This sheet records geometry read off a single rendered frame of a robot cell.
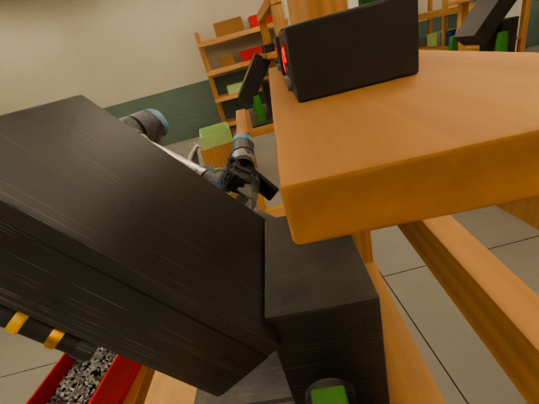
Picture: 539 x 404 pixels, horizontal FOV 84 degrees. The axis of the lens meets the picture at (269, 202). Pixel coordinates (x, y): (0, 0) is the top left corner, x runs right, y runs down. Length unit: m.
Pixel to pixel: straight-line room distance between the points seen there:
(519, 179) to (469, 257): 0.33
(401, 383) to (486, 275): 0.42
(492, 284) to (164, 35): 7.85
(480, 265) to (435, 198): 0.34
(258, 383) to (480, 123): 0.76
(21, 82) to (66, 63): 1.17
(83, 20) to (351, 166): 8.42
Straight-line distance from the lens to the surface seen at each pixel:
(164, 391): 0.95
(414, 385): 0.84
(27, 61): 9.10
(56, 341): 0.58
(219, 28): 7.39
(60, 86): 8.87
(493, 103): 0.24
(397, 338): 0.90
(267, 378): 0.85
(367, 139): 0.19
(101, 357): 1.18
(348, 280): 0.52
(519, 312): 0.46
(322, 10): 0.82
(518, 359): 0.47
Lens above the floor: 1.60
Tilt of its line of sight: 27 degrees down
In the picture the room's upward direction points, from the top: 15 degrees counter-clockwise
